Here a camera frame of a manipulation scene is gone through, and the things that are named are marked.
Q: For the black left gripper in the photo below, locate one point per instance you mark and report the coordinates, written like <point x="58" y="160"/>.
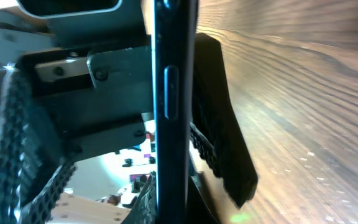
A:
<point x="75" y="80"/>

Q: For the blue Galaxy smartphone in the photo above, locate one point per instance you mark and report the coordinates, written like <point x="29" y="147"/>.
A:
<point x="172" y="43"/>

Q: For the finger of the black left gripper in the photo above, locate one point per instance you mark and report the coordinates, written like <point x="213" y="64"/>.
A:
<point x="214" y="130"/>

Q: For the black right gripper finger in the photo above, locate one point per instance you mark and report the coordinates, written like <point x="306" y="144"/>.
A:
<point x="144" y="210"/>

